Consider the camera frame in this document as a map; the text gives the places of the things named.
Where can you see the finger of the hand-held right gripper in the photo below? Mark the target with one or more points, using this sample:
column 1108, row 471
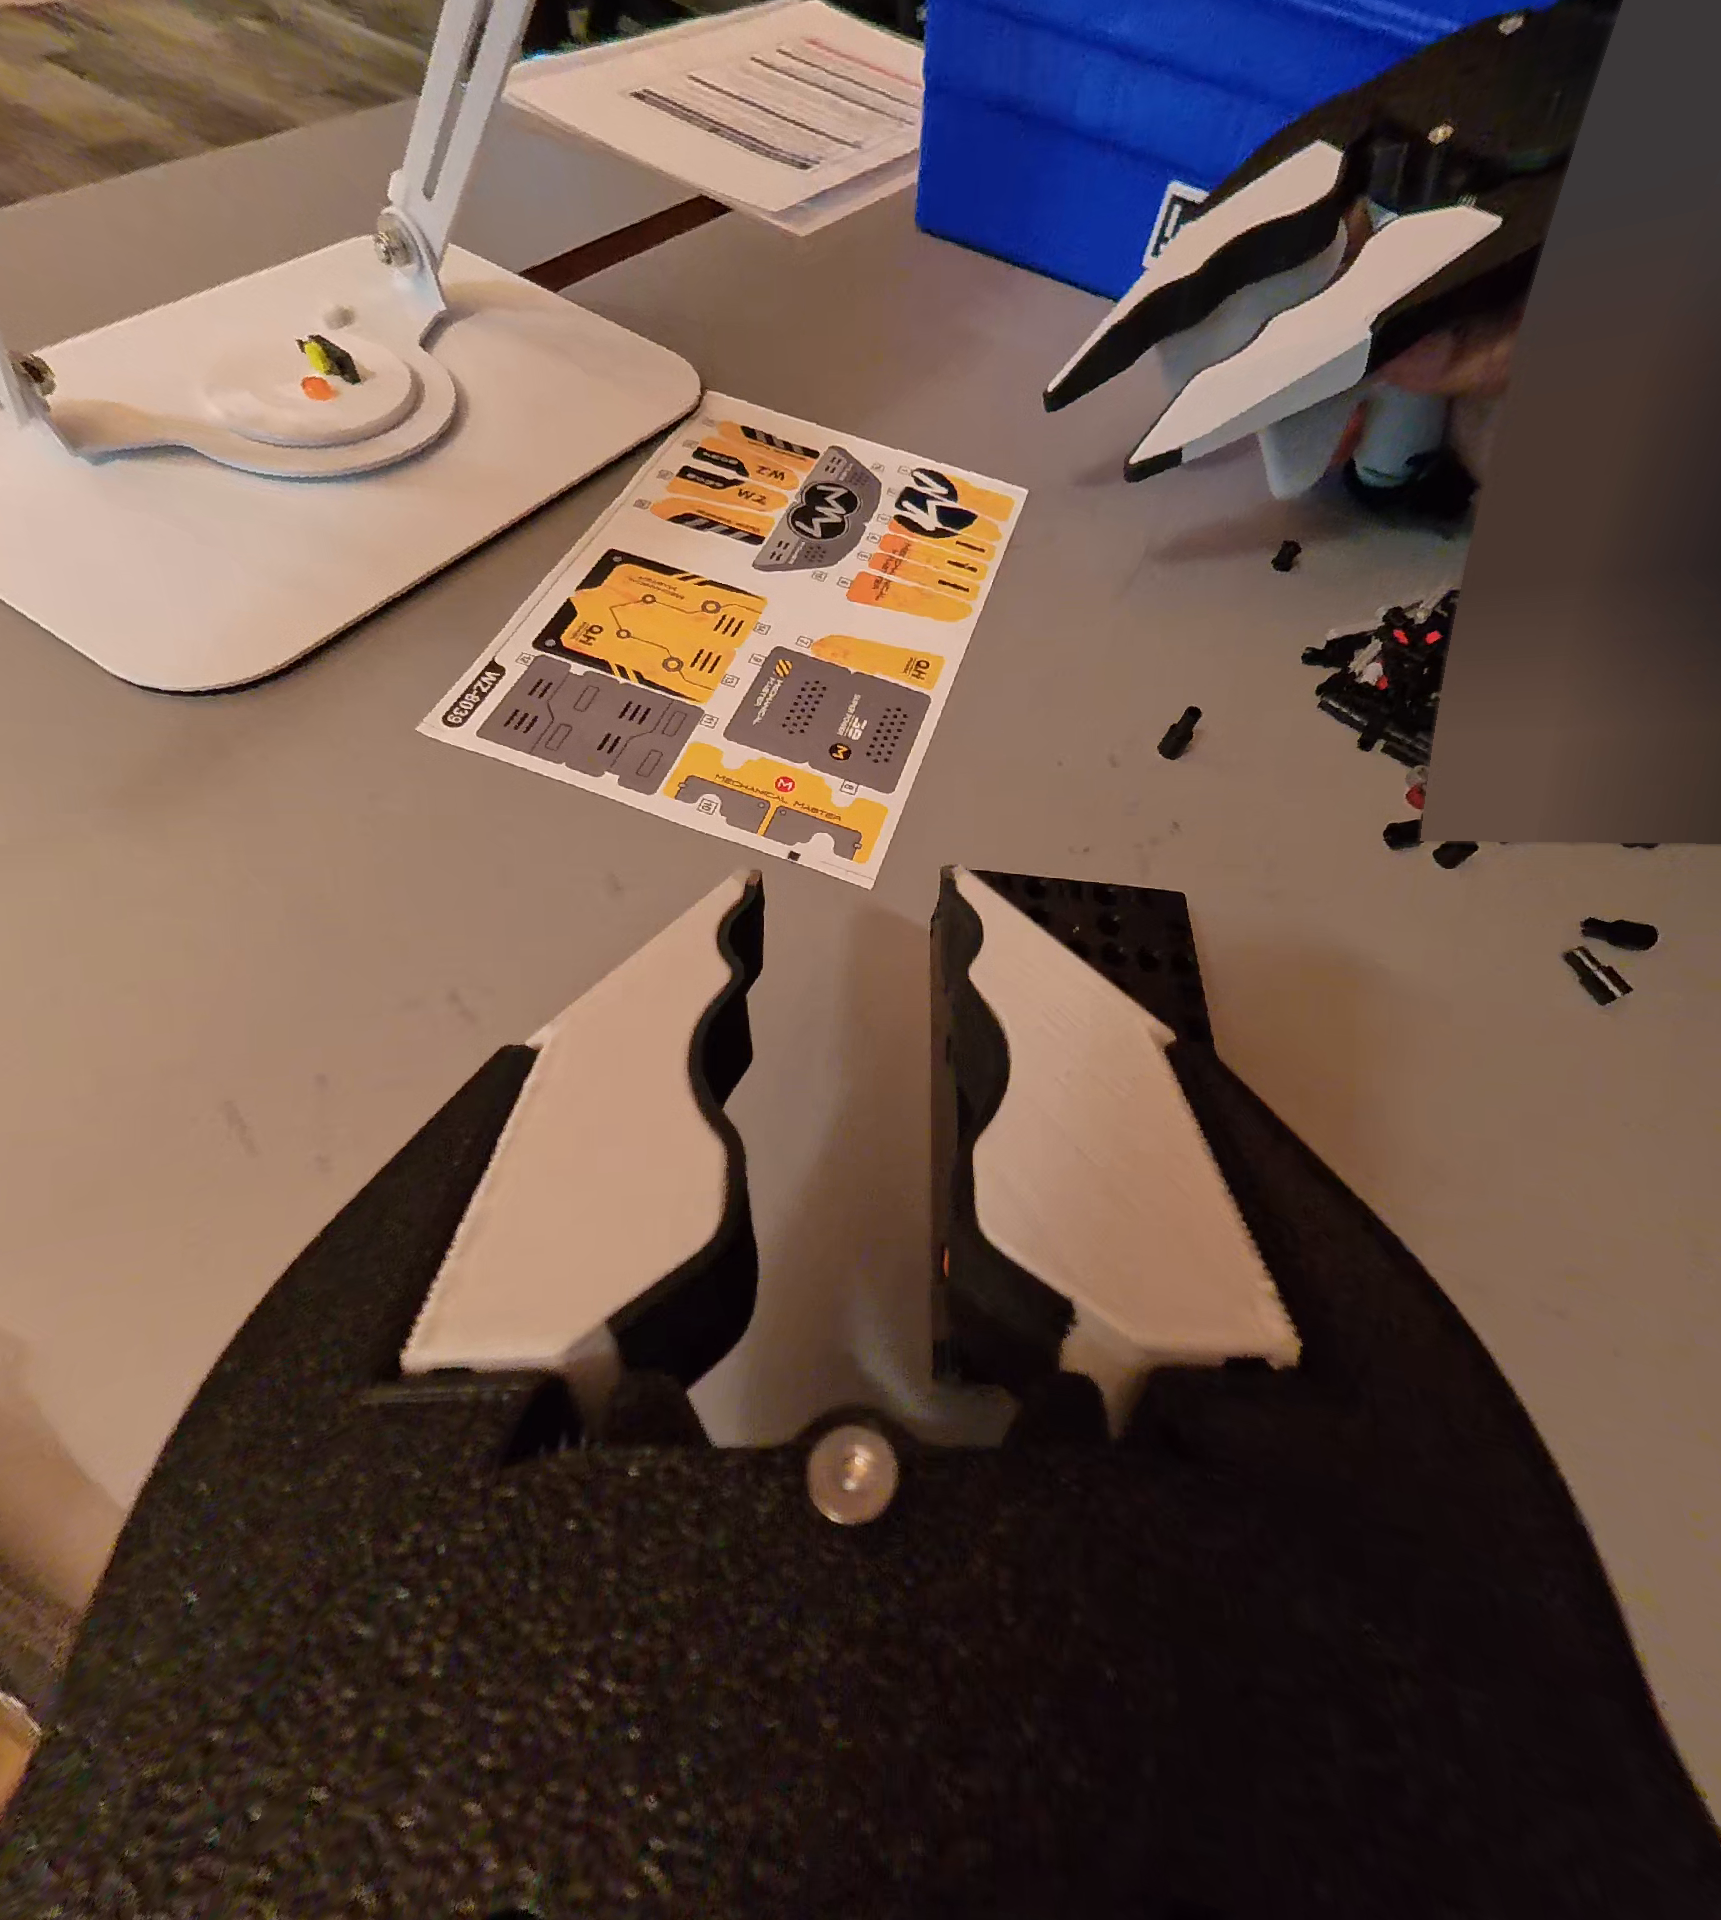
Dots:
column 1324, row 322
column 1234, row 211

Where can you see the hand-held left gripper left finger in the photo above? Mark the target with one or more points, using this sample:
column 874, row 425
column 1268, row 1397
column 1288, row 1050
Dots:
column 604, row 1170

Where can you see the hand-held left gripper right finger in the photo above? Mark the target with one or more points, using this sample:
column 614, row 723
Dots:
column 1101, row 1184

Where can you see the black perforated battery box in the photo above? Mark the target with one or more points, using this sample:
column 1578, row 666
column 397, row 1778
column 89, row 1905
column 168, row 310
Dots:
column 1115, row 938

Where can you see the pile of black connector pins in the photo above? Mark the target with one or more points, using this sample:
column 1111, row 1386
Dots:
column 1377, row 683

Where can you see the person's right hand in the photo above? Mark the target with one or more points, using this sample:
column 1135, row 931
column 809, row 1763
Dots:
column 1467, row 361

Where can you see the blue storage bin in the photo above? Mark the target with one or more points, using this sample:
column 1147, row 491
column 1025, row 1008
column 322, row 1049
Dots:
column 1041, row 135

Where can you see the printed paper sheet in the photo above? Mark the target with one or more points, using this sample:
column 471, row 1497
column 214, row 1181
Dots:
column 740, row 104

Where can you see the yellow grey sticker sheet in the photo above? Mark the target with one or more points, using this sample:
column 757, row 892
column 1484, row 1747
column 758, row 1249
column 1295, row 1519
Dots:
column 740, row 630

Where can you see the white book stand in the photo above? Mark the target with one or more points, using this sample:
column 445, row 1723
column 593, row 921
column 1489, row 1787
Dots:
column 350, row 510

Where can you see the small yellow black piece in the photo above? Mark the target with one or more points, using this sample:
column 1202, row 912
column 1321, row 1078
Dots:
column 324, row 356

